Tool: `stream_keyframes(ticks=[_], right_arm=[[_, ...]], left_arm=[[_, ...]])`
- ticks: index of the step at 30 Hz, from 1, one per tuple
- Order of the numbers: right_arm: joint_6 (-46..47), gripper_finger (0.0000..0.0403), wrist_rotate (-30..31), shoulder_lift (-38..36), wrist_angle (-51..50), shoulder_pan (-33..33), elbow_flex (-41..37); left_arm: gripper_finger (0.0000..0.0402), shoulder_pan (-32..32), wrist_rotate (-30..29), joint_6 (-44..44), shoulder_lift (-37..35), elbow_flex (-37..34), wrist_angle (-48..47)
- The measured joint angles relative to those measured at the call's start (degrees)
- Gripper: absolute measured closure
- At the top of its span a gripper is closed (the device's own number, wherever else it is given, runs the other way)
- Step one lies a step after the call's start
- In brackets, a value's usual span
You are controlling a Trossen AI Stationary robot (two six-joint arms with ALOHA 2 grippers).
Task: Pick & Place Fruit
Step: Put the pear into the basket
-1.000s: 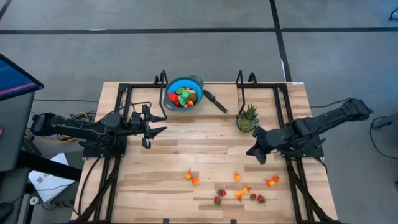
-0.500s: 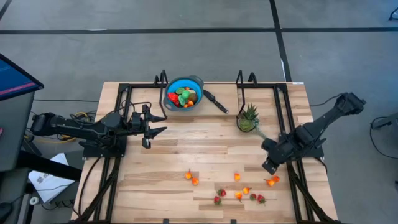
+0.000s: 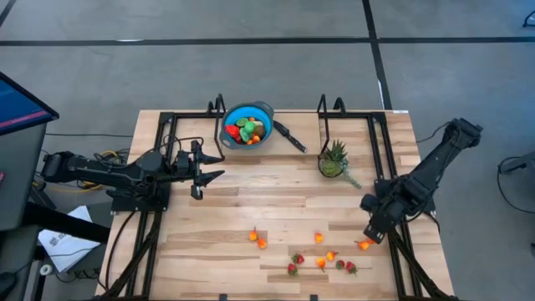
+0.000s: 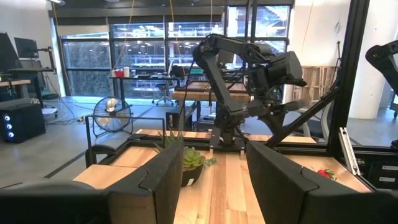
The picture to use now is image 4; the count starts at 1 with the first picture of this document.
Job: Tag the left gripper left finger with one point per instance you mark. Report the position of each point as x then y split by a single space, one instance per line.
93 208

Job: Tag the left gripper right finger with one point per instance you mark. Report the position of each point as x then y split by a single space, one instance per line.
311 208

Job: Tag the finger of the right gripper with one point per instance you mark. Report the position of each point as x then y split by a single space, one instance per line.
279 121
268 123

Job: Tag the red toy strawberry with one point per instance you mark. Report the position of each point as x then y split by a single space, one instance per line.
325 173

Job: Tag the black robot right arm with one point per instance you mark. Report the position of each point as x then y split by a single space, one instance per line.
217 84

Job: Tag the wooden cutting board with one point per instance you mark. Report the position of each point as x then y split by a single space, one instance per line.
102 175

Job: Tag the white grey office chair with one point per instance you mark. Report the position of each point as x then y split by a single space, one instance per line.
314 121

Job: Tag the wooden pallet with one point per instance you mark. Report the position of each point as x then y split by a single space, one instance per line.
317 84

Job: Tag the black tripod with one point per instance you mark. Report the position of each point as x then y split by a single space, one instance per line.
338 53

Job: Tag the black drawer box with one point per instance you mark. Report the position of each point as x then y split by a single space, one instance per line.
385 174

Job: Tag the potted succulent plant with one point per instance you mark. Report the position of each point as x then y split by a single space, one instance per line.
192 158

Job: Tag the black floor fan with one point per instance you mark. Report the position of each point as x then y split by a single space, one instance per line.
112 116

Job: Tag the black office chair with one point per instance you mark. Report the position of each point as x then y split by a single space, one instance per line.
164 87

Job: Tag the black computer tower blue lights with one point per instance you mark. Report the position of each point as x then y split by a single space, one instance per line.
18 124

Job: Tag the long black desk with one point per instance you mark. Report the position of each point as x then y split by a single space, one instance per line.
140 77

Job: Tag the red cup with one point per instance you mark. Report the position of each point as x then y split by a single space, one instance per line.
119 73

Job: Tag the white cup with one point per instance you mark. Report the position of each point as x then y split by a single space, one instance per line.
126 71

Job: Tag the wooden workbench grey legs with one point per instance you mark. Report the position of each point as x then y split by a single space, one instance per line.
12 82

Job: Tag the black monitor panels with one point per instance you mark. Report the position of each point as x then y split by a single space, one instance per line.
9 53

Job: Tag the silver metal bracket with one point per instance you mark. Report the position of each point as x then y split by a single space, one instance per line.
349 152

